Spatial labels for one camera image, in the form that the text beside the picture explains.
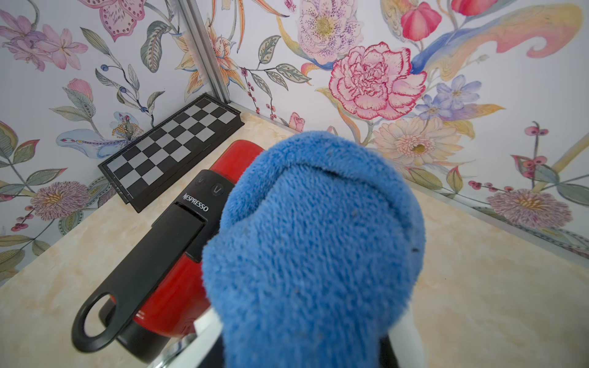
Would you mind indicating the blue microfibre cloth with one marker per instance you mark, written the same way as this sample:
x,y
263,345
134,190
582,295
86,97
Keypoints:
x,y
320,245

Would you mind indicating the red Nespresso coffee machine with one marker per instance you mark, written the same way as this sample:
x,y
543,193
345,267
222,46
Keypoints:
x,y
156,293

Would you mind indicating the white coffee machine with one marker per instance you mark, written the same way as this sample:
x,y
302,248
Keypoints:
x,y
401,347

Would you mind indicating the black folding chessboard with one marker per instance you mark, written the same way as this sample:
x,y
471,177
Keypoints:
x,y
145,169

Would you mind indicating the aluminium corner post left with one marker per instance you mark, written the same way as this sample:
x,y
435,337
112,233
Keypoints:
x,y
204,49

